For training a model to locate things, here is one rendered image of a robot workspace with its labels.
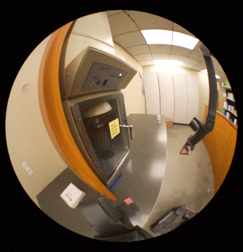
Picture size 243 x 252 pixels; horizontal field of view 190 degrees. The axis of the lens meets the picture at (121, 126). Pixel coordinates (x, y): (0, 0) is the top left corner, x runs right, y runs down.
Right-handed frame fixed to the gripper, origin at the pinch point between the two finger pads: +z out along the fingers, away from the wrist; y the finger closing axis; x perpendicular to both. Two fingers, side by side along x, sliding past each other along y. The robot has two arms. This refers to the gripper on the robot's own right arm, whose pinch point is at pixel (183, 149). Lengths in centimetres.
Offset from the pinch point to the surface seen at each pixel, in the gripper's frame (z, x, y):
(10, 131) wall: -21, -46, 108
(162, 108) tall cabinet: 111, -121, -230
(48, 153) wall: 14, -44, 85
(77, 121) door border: -17, -29, 47
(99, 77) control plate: -27, -34, 38
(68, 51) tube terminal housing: -38, -42, 47
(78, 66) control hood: -32, -30, 44
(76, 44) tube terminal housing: -41, -46, 45
